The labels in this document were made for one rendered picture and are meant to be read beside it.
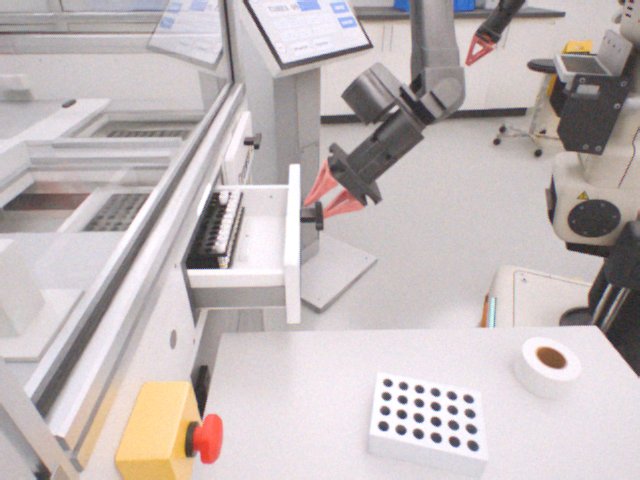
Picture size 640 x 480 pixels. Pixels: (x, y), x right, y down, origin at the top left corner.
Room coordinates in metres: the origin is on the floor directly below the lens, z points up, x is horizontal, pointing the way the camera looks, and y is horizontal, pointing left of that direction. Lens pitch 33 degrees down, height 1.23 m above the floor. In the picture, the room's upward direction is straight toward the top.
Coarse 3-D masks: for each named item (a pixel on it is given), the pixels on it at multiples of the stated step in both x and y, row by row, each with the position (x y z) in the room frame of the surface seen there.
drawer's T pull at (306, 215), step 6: (318, 204) 0.55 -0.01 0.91; (300, 210) 0.53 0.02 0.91; (306, 210) 0.53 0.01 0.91; (312, 210) 0.53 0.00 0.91; (318, 210) 0.53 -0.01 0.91; (300, 216) 0.52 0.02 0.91; (306, 216) 0.52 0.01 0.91; (312, 216) 0.52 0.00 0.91; (318, 216) 0.51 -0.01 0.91; (306, 222) 0.51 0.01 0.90; (312, 222) 0.51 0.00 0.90; (318, 222) 0.50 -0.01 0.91; (318, 228) 0.49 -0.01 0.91
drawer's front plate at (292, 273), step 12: (288, 192) 0.56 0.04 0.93; (288, 204) 0.52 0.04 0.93; (288, 216) 0.49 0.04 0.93; (288, 228) 0.46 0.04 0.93; (288, 240) 0.43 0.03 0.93; (288, 252) 0.40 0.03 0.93; (288, 264) 0.38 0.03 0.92; (288, 276) 0.38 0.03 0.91; (288, 288) 0.38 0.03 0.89; (288, 300) 0.38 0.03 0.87; (288, 312) 0.38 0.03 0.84
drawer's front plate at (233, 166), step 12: (240, 120) 0.91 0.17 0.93; (240, 132) 0.83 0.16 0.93; (240, 144) 0.79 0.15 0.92; (228, 156) 0.70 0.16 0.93; (240, 156) 0.77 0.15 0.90; (252, 156) 0.95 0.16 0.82; (228, 168) 0.69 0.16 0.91; (240, 168) 0.76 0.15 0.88; (228, 180) 0.69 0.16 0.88; (240, 180) 0.74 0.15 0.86
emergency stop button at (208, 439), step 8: (208, 416) 0.21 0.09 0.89; (216, 416) 0.21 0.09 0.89; (208, 424) 0.20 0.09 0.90; (216, 424) 0.20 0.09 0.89; (200, 432) 0.19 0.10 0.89; (208, 432) 0.19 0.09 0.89; (216, 432) 0.19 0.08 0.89; (200, 440) 0.18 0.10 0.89; (208, 440) 0.18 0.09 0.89; (216, 440) 0.19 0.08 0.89; (200, 448) 0.18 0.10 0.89; (208, 448) 0.18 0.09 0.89; (216, 448) 0.18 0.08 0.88; (200, 456) 0.18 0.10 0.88; (208, 456) 0.18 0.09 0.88; (216, 456) 0.18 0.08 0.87; (208, 464) 0.18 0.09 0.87
